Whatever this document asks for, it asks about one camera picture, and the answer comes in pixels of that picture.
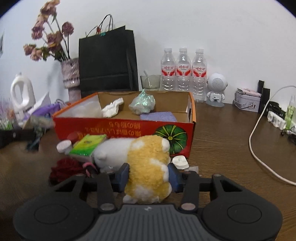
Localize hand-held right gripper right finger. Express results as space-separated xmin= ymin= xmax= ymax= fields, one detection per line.
xmin=168 ymin=163 xmax=243 ymax=212

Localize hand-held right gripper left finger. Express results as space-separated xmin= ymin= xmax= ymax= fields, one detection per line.
xmin=53 ymin=163 xmax=129 ymax=213

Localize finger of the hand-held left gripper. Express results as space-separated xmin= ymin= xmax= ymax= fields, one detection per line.
xmin=0 ymin=128 xmax=50 ymax=152

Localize yellow and white plush toy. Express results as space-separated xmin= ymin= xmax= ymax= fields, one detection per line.
xmin=92 ymin=135 xmax=173 ymax=204

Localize small white bottle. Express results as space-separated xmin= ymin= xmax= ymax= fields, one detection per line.
xmin=56 ymin=140 xmax=73 ymax=154

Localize green tissue packet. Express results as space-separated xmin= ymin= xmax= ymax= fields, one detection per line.
xmin=69 ymin=134 xmax=107 ymax=157

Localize red orange cardboard box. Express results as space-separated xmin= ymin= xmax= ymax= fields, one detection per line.
xmin=53 ymin=91 xmax=197 ymax=159

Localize white plastic hook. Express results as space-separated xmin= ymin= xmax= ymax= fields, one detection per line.
xmin=171 ymin=156 xmax=189 ymax=169

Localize white detergent bottle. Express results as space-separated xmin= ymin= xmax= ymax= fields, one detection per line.
xmin=10 ymin=72 xmax=36 ymax=127

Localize purple wet wipes packet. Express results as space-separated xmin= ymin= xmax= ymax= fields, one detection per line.
xmin=30 ymin=103 xmax=61 ymax=118

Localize purple cloth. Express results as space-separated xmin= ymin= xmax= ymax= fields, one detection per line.
xmin=140 ymin=112 xmax=178 ymax=122

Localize crumpled white tissue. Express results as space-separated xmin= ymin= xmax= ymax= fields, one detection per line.
xmin=101 ymin=98 xmax=124 ymax=118

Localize clear plastic bag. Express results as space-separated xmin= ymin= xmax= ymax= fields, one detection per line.
xmin=67 ymin=101 xmax=103 ymax=118

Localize crumpled iridescent plastic wrap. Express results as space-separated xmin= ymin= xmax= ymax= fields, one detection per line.
xmin=129 ymin=89 xmax=156 ymax=115

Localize pink textured vase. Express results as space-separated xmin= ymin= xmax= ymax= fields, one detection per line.
xmin=60 ymin=58 xmax=80 ymax=102

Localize glass cup with spoon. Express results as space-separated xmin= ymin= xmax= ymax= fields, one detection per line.
xmin=140 ymin=71 xmax=162 ymax=91

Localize grey printed tin box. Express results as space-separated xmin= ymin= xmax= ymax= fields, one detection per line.
xmin=233 ymin=91 xmax=260 ymax=113

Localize white robot speaker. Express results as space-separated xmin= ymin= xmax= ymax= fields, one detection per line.
xmin=206 ymin=73 xmax=229 ymax=107

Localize dried pink flowers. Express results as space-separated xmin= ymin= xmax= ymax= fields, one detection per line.
xmin=23 ymin=0 xmax=75 ymax=62

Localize clear water bottle red label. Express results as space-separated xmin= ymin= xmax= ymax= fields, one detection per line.
xmin=176 ymin=47 xmax=193 ymax=92
xmin=161 ymin=47 xmax=177 ymax=92
xmin=191 ymin=48 xmax=207 ymax=103

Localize pink flat case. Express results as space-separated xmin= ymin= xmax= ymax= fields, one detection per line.
xmin=236 ymin=87 xmax=262 ymax=97

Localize white power strip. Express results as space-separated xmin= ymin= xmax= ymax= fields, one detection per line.
xmin=267 ymin=111 xmax=289 ymax=131

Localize black paper bag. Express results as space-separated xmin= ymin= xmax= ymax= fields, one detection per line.
xmin=79 ymin=14 xmax=139 ymax=99

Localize black box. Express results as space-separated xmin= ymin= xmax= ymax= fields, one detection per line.
xmin=257 ymin=80 xmax=286 ymax=117

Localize green spray bottle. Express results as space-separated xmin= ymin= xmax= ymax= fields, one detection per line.
xmin=284 ymin=95 xmax=296 ymax=130

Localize pink hair tie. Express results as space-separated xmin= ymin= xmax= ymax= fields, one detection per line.
xmin=83 ymin=162 xmax=99 ymax=175

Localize white cable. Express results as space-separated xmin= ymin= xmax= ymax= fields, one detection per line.
xmin=249 ymin=86 xmax=296 ymax=186

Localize black cable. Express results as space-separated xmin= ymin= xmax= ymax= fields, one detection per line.
xmin=280 ymin=126 xmax=296 ymax=145

